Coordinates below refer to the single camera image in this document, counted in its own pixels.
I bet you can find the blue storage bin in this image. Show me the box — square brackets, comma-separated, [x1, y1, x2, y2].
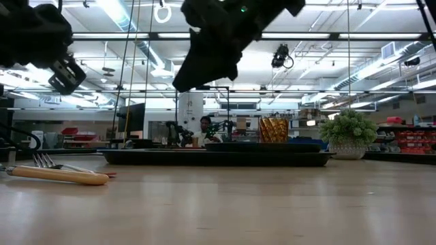
[287, 136, 328, 151]

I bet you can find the golden faceted cup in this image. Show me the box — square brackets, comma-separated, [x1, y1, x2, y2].
[258, 116, 290, 144]

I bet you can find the green plant in white pot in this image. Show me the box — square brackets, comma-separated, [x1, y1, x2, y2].
[317, 108, 379, 161]

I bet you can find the black rectangular serving tray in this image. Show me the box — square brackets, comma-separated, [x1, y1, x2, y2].
[97, 148, 337, 168]

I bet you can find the red storage bins shelf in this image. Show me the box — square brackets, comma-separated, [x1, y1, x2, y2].
[394, 130, 436, 154]

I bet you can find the black overhead camera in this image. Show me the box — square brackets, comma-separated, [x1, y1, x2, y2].
[270, 43, 295, 70]

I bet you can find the black cable from ceiling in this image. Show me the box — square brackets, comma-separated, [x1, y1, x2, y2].
[111, 0, 136, 137]

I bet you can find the white jug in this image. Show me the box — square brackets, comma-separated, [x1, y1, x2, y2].
[29, 130, 45, 150]

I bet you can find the black looped cable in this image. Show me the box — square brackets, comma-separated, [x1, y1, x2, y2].
[0, 121, 42, 151]

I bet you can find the black frame post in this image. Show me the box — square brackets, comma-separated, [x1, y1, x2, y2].
[416, 0, 436, 52]

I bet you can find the white hanging ring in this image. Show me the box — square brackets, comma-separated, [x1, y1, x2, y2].
[153, 2, 172, 25]

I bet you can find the black monitor screen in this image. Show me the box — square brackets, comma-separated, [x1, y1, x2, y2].
[116, 102, 146, 139]

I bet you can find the person in white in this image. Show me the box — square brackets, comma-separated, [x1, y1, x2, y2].
[191, 115, 223, 148]

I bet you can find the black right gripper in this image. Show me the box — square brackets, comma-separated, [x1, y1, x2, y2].
[172, 0, 287, 93]

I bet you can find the black overhead frame bar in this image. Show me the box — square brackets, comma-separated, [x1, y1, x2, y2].
[70, 31, 436, 42]

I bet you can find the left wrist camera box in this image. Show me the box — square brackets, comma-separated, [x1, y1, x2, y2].
[47, 56, 87, 97]

